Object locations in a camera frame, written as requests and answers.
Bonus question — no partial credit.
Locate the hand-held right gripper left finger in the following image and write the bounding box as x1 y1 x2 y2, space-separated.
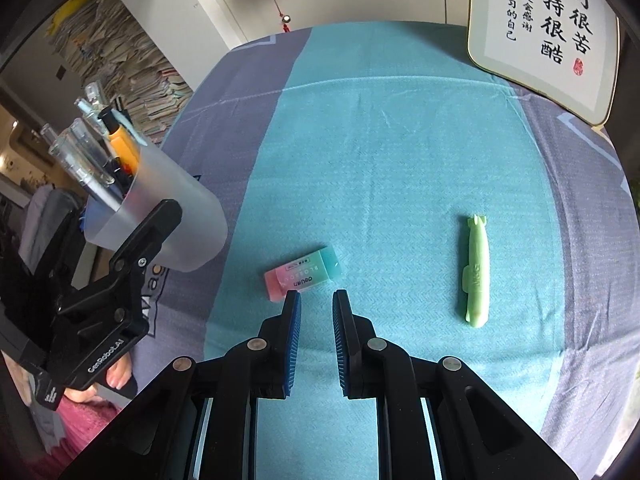
57 290 303 480

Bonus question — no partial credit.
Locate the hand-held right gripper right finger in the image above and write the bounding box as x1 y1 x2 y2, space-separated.
332 289 581 480

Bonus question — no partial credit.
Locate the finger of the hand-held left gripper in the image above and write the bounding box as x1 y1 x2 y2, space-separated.
107 199 183 286

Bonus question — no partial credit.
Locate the translucent white plastic cup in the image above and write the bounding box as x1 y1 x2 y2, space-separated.
82 142 228 273

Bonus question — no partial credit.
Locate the pink and teal eraser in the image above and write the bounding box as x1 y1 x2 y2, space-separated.
264 247 343 303

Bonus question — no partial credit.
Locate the yellow and black pen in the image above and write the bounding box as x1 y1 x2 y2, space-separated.
97 106 142 177

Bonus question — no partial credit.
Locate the red clip clear barrel pen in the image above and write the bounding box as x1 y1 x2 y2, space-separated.
69 119 121 188

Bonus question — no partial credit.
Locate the dark clear barrel pen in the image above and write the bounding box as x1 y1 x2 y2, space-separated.
49 140 117 188

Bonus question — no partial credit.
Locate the pale green clear pen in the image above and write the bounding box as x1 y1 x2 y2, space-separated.
84 82 110 113

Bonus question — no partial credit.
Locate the person's left hand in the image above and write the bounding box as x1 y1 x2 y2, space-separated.
62 355 139 403

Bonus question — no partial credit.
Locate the person's pink sweater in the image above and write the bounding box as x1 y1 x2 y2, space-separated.
30 400 126 480

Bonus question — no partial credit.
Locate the grey garment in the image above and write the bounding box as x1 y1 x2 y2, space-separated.
19 185 85 273

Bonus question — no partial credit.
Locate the large pile of books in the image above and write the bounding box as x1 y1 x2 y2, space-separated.
47 0 196 148

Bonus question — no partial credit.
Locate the teal and grey tablecloth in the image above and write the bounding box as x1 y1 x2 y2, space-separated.
127 21 640 480

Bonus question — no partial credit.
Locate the framed calligraphy picture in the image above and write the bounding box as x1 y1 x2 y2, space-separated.
466 0 621 128

